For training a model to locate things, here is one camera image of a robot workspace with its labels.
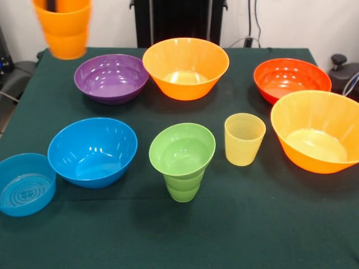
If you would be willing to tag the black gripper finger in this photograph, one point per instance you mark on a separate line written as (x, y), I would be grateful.
(51, 5)

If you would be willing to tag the orange plastic cup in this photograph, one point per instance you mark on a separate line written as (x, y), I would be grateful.
(66, 33)

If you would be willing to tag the round blue plastic bowl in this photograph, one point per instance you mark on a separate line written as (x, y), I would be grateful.
(92, 157)

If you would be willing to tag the green plastic bowl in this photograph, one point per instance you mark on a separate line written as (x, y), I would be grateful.
(179, 151)

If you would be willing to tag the green plastic cup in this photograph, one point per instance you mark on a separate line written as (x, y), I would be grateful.
(183, 190)

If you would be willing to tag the black computer case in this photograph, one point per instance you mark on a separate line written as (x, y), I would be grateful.
(4, 56)

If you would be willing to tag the black office chair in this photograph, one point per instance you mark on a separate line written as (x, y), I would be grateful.
(19, 70)

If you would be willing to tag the purple plastic bowl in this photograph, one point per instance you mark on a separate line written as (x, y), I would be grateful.
(112, 81)

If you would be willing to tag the large orange plastic bowl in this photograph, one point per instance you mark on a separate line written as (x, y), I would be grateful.
(314, 140)
(185, 67)

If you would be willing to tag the shallow translucent blue bowl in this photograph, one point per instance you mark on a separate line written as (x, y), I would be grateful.
(25, 190)

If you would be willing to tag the yellow plastic cup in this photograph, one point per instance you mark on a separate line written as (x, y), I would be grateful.
(244, 151)

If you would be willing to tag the red plastic bowl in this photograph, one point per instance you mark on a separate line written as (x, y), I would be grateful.
(291, 78)

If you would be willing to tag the dark green tablecloth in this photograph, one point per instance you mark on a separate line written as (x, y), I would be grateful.
(224, 224)

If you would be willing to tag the black chair with knob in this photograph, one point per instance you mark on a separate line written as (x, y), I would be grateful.
(345, 73)

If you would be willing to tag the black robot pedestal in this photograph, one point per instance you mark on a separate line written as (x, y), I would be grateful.
(179, 22)

